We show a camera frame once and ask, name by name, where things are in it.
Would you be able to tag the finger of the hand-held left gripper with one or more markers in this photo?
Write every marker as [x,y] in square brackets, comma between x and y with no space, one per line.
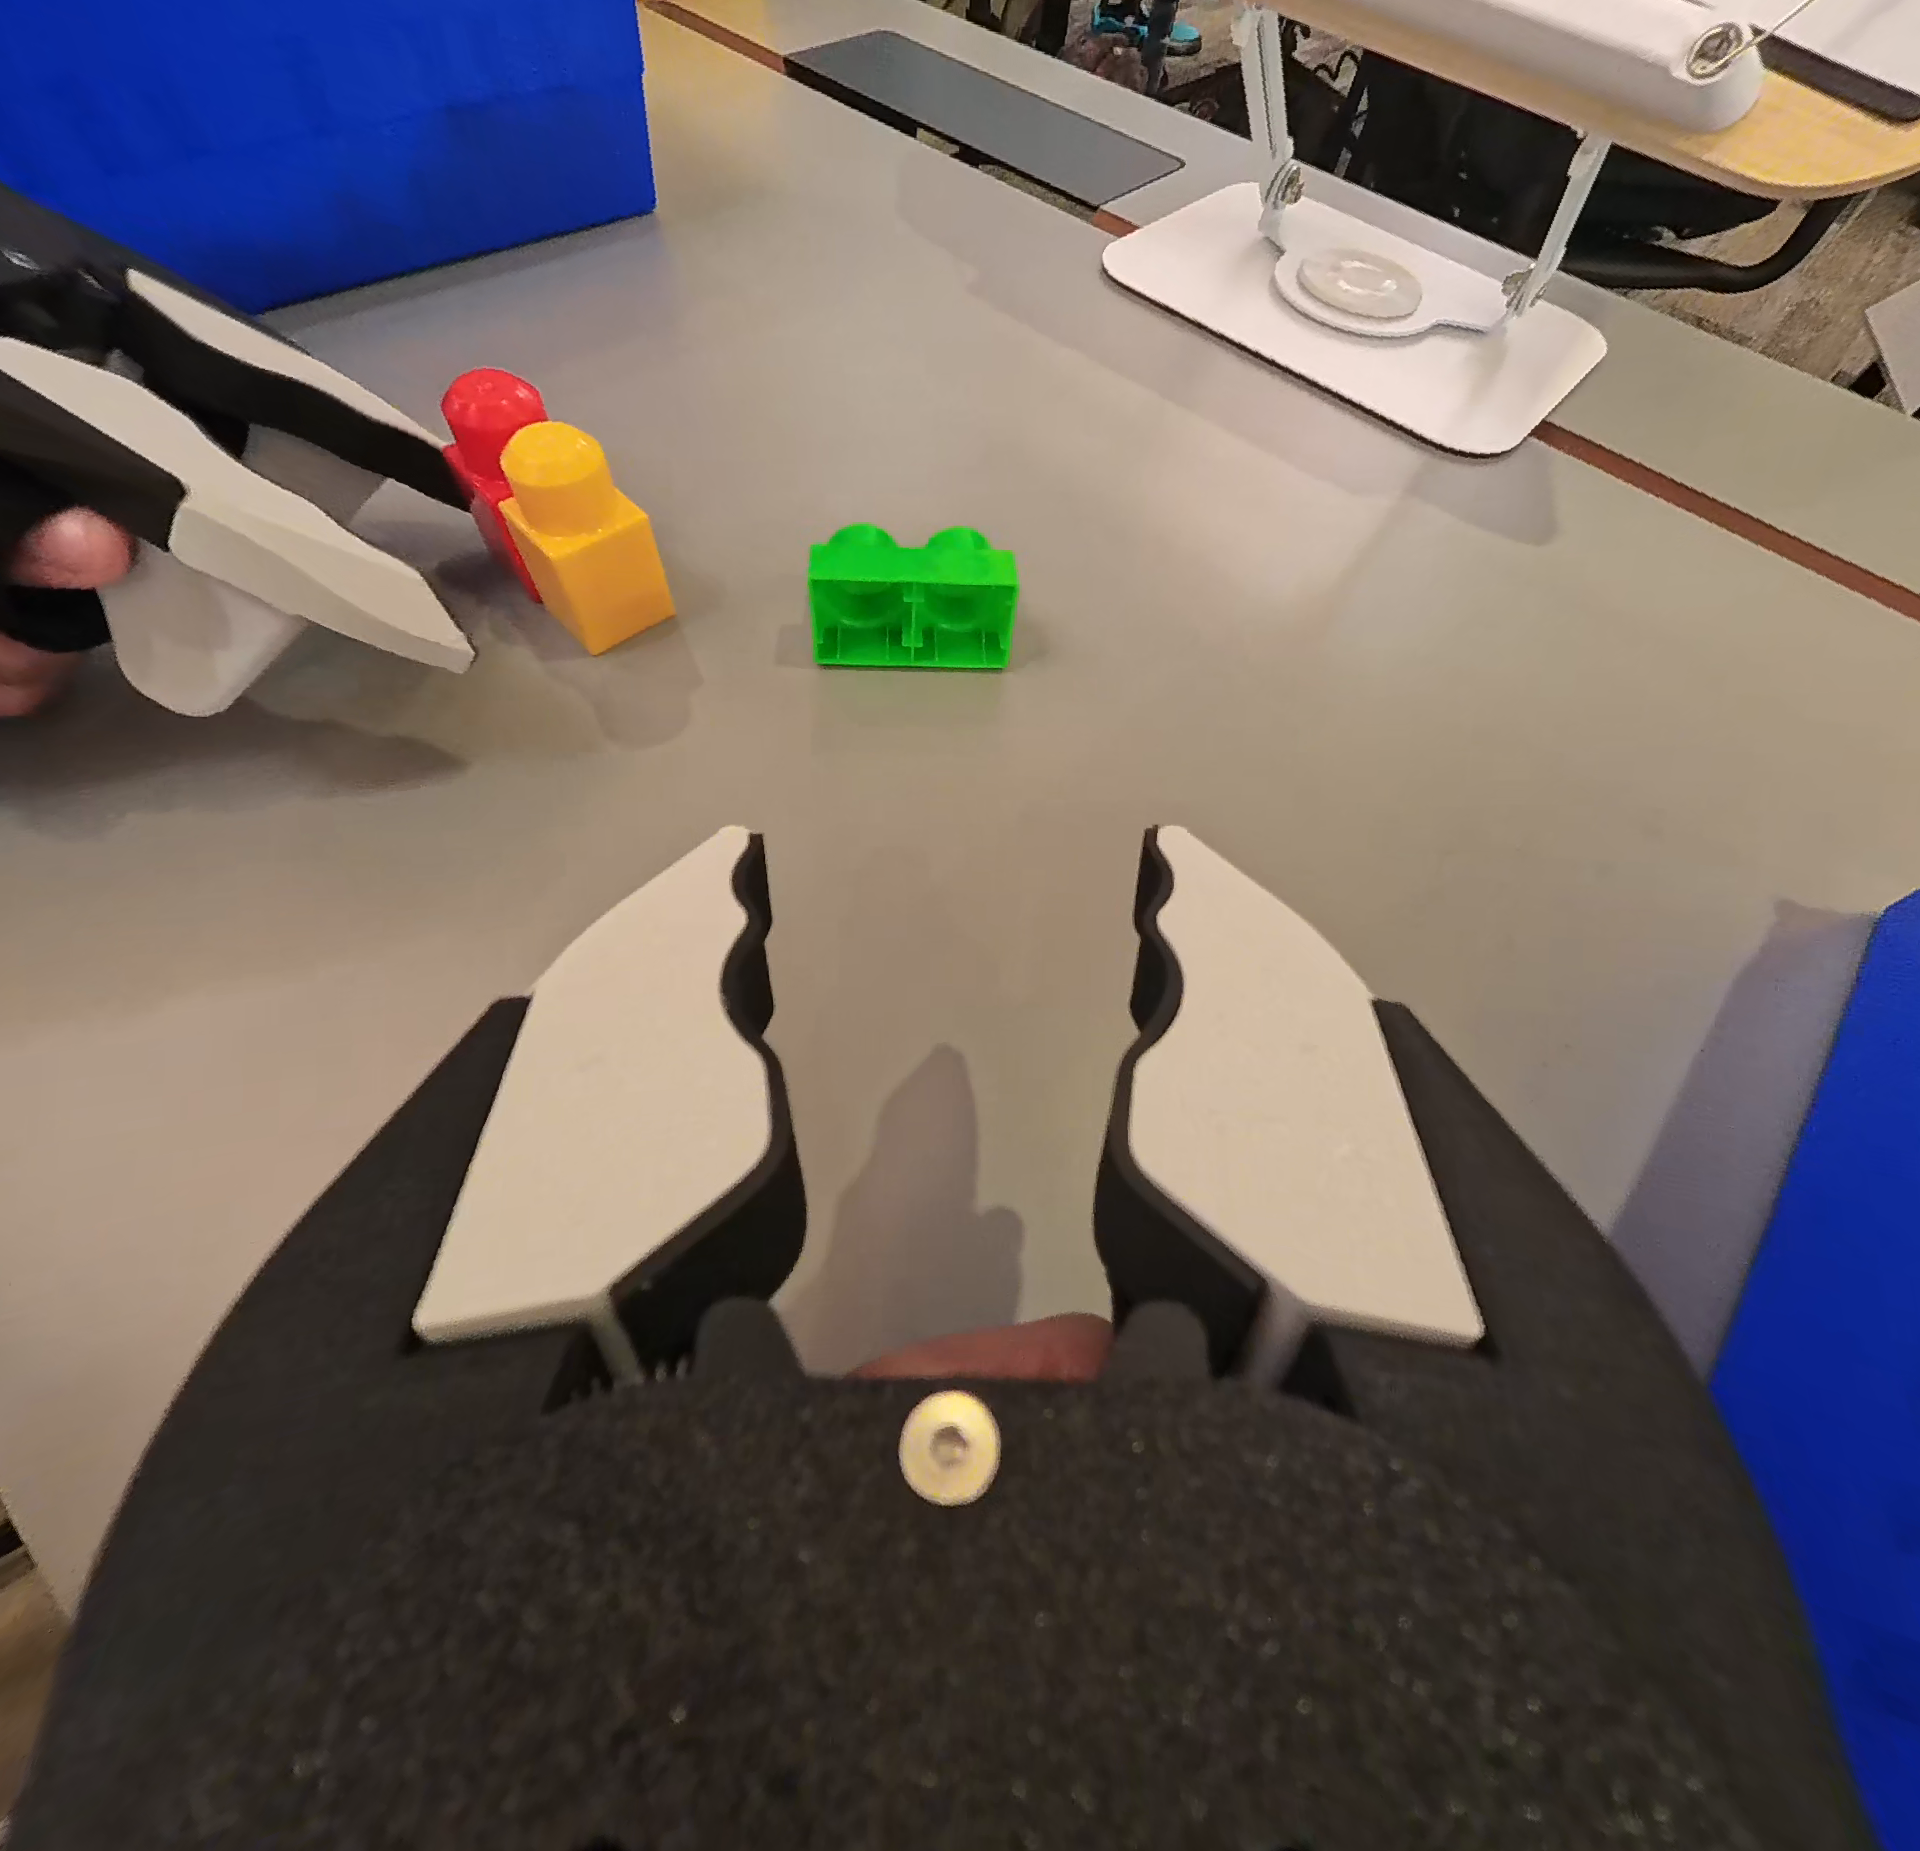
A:
[300,563]
[286,368]

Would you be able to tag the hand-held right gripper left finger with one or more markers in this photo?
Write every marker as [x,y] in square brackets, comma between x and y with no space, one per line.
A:
[609,1132]

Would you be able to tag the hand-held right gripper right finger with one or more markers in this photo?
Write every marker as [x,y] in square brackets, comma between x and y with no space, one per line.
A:
[1292,1132]

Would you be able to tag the red single-stud block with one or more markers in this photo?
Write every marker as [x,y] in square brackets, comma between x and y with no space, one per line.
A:
[481,413]

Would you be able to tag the blue plastic bin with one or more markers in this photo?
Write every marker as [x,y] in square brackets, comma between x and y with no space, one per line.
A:
[300,111]
[1831,1358]

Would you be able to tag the yellow single-stud block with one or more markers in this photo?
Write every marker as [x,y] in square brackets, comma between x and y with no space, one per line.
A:
[601,577]

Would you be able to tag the green two-stud block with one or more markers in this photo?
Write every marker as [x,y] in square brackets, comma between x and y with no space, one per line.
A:
[912,605]

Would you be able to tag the person's left hand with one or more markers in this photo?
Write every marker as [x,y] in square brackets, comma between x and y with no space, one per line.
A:
[60,550]

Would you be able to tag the flat table hatch cover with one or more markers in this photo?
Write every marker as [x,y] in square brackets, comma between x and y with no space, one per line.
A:
[991,118]

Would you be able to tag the grey leaning board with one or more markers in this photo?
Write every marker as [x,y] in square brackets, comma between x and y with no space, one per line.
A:
[1899,352]

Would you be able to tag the white sheet holder ledge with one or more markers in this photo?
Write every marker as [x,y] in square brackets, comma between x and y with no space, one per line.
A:
[1500,21]

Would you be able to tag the printed instruction sheet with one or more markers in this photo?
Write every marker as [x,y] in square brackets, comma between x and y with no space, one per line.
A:
[1846,6]

